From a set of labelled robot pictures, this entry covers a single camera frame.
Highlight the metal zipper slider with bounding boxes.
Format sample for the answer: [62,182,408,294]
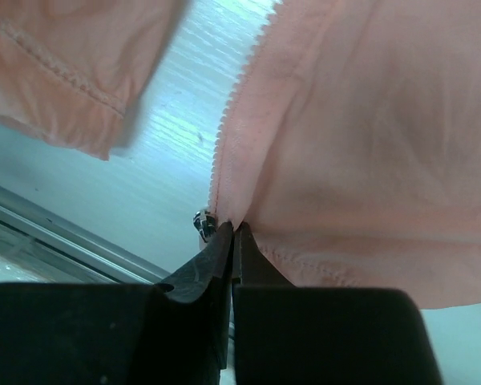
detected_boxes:
[192,209,216,242]

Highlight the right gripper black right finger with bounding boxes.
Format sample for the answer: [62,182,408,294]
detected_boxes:
[232,224,443,384]

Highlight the salmon pink hooded jacket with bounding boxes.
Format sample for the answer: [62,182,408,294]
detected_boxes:
[0,1,481,309]

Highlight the aluminium frame rail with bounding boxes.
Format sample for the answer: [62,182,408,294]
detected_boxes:
[0,186,170,284]

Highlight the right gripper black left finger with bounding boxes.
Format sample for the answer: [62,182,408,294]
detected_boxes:
[0,222,233,384]

